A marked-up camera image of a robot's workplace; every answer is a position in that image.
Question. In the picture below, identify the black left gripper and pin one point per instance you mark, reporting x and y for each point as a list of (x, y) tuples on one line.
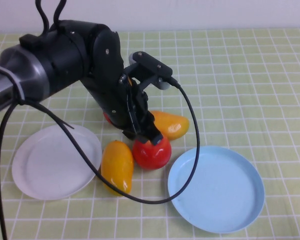
[(137, 105)]

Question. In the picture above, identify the light blue round plate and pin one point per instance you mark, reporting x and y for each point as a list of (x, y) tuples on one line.
[(222, 190)]

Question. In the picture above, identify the red apple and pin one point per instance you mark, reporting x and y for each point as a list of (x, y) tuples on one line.
[(150, 156), (107, 118)]

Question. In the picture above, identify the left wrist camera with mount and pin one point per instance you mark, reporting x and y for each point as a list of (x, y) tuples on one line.
[(150, 65)]

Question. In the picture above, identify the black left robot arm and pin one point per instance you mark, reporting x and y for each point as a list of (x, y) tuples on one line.
[(52, 62)]

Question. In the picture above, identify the green checkered tablecloth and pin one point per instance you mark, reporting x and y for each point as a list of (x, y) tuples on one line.
[(240, 75)]

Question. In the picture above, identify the orange mango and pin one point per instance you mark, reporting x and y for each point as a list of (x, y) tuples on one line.
[(172, 125)]

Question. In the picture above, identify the white round plate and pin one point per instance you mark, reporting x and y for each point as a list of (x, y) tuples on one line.
[(47, 170)]

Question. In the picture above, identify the yellow mango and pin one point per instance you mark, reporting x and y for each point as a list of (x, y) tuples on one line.
[(116, 162)]

